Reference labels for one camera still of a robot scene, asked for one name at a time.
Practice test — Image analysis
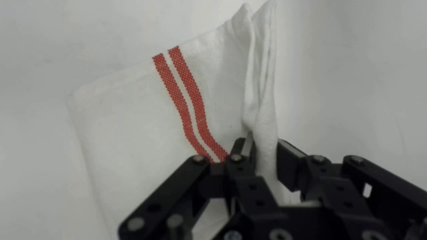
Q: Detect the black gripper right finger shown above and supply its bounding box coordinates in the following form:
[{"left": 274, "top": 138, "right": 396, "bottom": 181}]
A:
[{"left": 275, "top": 139, "right": 427, "bottom": 240}]

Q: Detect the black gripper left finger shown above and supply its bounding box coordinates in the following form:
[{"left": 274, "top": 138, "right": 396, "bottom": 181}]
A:
[{"left": 118, "top": 133, "right": 278, "bottom": 240}]

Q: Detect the white towel with red stripes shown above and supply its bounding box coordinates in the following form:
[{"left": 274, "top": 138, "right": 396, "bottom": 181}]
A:
[{"left": 64, "top": 0, "right": 291, "bottom": 240}]

